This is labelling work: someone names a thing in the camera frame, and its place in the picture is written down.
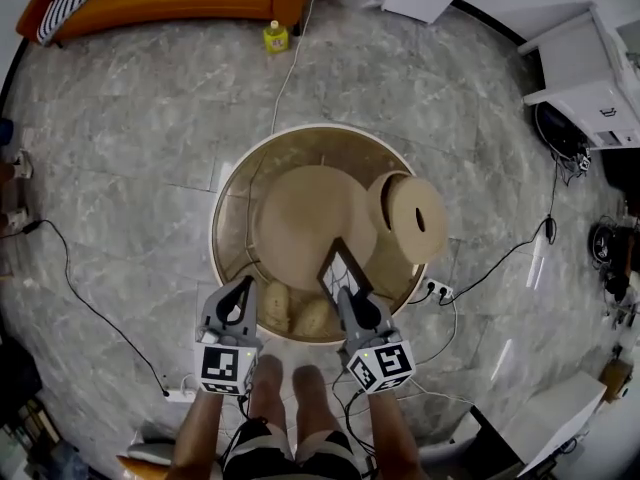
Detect black cable with plug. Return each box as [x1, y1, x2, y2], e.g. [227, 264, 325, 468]
[21, 219, 172, 399]

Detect black white striped blanket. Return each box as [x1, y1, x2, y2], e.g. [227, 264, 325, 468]
[36, 0, 162, 45]

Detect person's leg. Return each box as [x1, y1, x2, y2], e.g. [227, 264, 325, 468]
[291, 364, 335, 438]
[248, 353, 290, 435]

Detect person's right beige shoe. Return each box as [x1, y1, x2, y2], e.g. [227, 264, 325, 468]
[291, 296, 335, 340]

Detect person's right forearm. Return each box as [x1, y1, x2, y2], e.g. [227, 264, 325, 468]
[368, 389, 427, 480]

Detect person's left leg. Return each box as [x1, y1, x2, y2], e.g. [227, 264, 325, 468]
[248, 353, 290, 435]

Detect dark grey cabinet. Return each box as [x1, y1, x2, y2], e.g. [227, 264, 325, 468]
[449, 404, 527, 480]

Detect black power adapter cable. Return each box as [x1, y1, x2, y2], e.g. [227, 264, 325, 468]
[438, 155, 559, 306]

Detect black-framed white printed card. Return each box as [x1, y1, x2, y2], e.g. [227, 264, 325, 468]
[316, 236, 376, 310]

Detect thin white cable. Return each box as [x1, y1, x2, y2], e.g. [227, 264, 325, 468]
[269, 0, 329, 137]

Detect person's left forearm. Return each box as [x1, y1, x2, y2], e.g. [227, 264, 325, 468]
[166, 389, 225, 480]

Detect round tan tissue box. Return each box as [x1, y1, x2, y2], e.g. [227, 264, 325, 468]
[366, 169, 451, 265]

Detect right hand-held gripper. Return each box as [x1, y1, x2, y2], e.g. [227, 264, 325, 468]
[335, 285, 418, 396]

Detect white floor cable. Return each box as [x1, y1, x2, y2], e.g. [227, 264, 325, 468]
[413, 296, 475, 408]

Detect grey device on floor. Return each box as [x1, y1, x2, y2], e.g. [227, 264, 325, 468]
[571, 149, 595, 175]

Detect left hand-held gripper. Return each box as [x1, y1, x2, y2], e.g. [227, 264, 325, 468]
[193, 274, 264, 397]

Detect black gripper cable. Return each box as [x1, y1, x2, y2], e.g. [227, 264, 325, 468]
[218, 366, 270, 470]
[331, 366, 380, 470]

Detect person's right leg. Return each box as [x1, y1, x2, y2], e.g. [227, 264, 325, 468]
[291, 364, 335, 438]

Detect small yellow bottle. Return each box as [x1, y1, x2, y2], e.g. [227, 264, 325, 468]
[262, 19, 291, 56]

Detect person's black striped shorts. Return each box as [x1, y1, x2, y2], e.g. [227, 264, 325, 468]
[221, 416, 362, 480]

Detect white sink cabinet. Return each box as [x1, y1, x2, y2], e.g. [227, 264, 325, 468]
[516, 1, 640, 151]

